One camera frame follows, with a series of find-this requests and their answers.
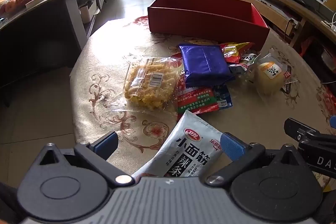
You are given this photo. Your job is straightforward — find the blue snack packet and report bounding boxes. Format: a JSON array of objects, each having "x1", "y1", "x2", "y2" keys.
[{"x1": 213, "y1": 84, "x2": 234, "y2": 110}]

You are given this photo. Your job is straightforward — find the red cardboard box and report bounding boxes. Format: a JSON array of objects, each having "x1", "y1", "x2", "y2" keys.
[{"x1": 147, "y1": 0, "x2": 271, "y2": 52}]

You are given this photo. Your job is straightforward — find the red and green snack packet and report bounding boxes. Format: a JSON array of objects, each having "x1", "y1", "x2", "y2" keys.
[{"x1": 170, "y1": 53, "x2": 220, "y2": 121}]

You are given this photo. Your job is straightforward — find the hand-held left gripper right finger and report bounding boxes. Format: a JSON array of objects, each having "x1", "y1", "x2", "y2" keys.
[{"x1": 205, "y1": 132, "x2": 311, "y2": 186}]

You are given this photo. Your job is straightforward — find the dark long cabinet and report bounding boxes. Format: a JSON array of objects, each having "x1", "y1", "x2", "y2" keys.
[{"x1": 0, "y1": 0, "x2": 107, "y2": 100}]

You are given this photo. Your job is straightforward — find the red and yellow snack packet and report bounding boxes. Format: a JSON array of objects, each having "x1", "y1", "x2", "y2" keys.
[{"x1": 219, "y1": 42, "x2": 255, "y2": 64}]

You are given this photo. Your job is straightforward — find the wooden television stand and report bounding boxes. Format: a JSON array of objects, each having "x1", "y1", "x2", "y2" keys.
[{"x1": 183, "y1": 0, "x2": 336, "y2": 50}]

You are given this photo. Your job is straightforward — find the grey pouch with red print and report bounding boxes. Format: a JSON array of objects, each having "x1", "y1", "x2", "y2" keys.
[{"x1": 228, "y1": 52, "x2": 259, "y2": 75}]

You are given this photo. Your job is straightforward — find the grey-white snack packet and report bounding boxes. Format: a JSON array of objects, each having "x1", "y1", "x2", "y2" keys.
[{"x1": 131, "y1": 110, "x2": 224, "y2": 179}]

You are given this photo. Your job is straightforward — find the purple foil packet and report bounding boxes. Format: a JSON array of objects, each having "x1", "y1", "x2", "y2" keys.
[{"x1": 178, "y1": 43, "x2": 236, "y2": 88}]

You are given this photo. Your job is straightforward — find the orange-red plastic bag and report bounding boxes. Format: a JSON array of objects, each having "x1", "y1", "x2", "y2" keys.
[{"x1": 299, "y1": 37, "x2": 315, "y2": 57}]

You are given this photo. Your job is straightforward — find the bun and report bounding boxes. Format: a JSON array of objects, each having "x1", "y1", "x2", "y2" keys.
[{"x1": 251, "y1": 52, "x2": 299, "y2": 96}]

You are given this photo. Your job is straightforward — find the clear bag of yellow snacks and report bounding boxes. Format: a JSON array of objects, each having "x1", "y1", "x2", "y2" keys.
[{"x1": 110, "y1": 56, "x2": 185, "y2": 120}]

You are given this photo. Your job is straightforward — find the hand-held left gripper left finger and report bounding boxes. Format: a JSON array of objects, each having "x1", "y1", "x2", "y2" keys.
[{"x1": 33, "y1": 131, "x2": 135, "y2": 186}]

